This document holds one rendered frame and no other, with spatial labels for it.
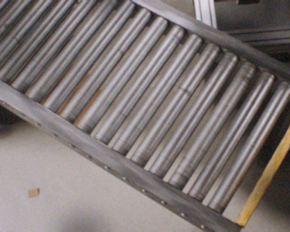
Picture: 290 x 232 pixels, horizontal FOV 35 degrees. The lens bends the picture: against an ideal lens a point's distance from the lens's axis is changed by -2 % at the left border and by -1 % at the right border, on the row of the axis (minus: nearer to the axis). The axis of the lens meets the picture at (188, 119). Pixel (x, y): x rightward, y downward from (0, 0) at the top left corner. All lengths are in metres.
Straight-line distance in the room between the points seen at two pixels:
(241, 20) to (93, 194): 1.06
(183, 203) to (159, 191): 0.07
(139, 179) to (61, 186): 0.94
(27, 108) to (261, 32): 1.17
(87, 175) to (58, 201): 0.18
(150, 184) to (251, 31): 1.09
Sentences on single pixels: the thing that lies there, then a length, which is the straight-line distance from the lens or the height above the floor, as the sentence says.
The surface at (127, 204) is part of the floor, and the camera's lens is 2.12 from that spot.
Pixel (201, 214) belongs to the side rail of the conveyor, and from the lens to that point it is 1.28.
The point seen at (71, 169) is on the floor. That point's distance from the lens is 2.22.
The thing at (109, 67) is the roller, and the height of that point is 0.79.
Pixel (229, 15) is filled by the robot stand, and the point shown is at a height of 0.21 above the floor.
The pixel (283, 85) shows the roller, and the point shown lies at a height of 0.80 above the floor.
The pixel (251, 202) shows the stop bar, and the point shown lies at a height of 0.82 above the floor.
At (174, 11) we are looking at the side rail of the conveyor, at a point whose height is 0.80.
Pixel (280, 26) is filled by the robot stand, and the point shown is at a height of 0.21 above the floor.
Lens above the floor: 2.06
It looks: 69 degrees down
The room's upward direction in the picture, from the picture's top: 4 degrees counter-clockwise
